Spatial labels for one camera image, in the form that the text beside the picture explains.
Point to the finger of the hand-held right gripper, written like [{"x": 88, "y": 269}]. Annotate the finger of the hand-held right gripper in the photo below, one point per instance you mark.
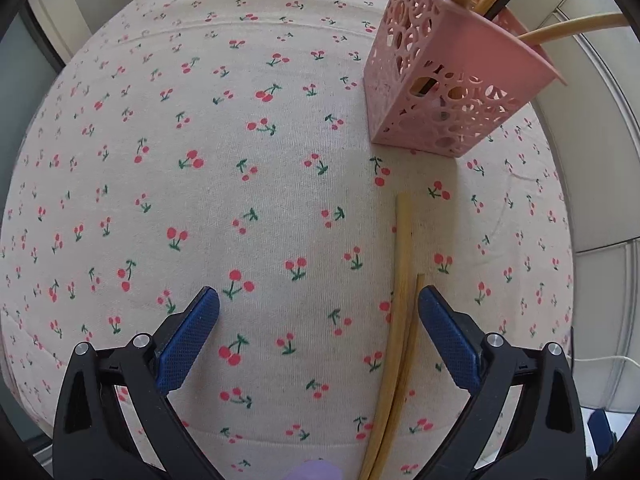
[{"x": 602, "y": 432}]

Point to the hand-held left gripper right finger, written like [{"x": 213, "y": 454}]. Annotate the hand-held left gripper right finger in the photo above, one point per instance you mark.
[{"x": 450, "y": 340}]

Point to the thin wooden chopstick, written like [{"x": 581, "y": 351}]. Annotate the thin wooden chopstick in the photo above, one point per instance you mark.
[{"x": 412, "y": 320}]

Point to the thick wooden chopstick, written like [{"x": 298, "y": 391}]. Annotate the thick wooden chopstick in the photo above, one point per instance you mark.
[{"x": 402, "y": 260}]

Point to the person's left hand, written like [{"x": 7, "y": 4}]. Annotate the person's left hand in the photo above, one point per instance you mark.
[{"x": 315, "y": 471}]

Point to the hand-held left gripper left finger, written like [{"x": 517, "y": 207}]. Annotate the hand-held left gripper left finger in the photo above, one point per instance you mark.
[{"x": 187, "y": 340}]

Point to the cherry print tablecloth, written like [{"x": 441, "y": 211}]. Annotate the cherry print tablecloth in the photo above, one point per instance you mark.
[{"x": 225, "y": 185}]

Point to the pink perforated utensil holder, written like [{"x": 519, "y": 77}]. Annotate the pink perforated utensil holder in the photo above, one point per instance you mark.
[{"x": 440, "y": 95}]

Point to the white window frame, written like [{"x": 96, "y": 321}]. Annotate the white window frame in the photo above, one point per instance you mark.
[{"x": 590, "y": 160}]

